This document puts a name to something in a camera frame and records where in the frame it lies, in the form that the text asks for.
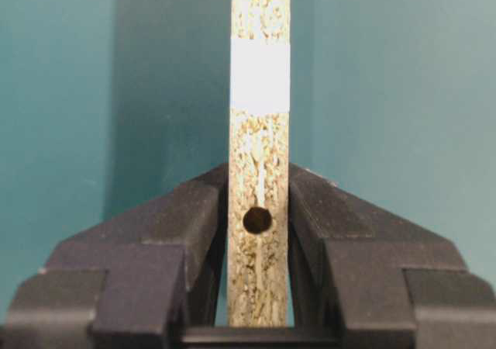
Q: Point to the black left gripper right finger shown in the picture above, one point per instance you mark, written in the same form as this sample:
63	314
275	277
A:
377	280

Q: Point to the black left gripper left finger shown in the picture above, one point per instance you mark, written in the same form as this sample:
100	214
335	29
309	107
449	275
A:
131	281

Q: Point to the white particle board plank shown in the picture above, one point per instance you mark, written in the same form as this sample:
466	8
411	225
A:
259	104

